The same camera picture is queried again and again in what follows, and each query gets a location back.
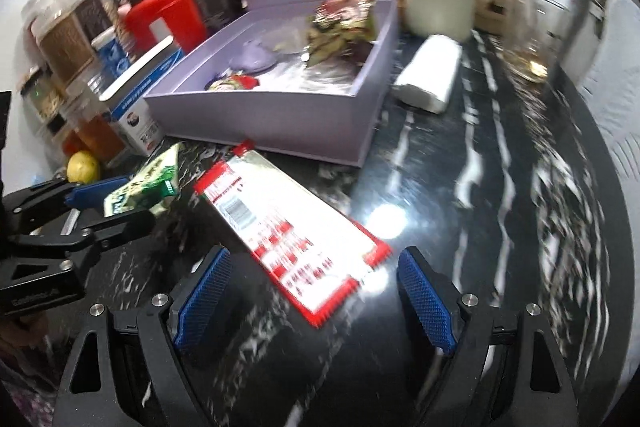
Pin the brown grain jar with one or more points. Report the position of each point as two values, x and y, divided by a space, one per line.
62 42

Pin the small red candy packet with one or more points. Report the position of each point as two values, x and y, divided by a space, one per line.
233 82

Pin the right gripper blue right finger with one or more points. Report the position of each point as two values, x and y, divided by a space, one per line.
433 297

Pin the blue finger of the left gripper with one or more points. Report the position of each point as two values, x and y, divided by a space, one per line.
86 196
114 231

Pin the nut jar black lid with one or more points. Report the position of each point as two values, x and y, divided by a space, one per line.
39 90

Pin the clear drinking glass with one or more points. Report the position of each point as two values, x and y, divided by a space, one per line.
534 35

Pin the clear bag of nuts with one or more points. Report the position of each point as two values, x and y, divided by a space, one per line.
289 41

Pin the blue white carton box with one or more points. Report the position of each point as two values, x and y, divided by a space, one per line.
124 98

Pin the dark seed jar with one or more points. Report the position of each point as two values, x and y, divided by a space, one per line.
95 16

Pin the white tissue pack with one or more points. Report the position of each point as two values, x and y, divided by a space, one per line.
426 82

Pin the red plastic container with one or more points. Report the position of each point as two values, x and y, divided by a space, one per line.
150 21

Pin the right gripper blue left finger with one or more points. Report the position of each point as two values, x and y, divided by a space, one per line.
195 299

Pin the green snack packet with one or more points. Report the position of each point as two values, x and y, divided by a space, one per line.
153 187

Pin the yellow lemon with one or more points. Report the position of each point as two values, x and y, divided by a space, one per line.
83 168

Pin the near white leaf chair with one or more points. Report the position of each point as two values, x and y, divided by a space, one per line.
611 91

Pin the open lavender gift box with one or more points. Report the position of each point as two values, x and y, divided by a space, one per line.
325 112

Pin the red white snack packet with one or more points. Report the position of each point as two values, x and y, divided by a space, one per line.
314 254

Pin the amber honey jar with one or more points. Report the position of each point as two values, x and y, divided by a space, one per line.
85 114

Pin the multicolour snack bag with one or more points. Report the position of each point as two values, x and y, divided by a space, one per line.
337 27

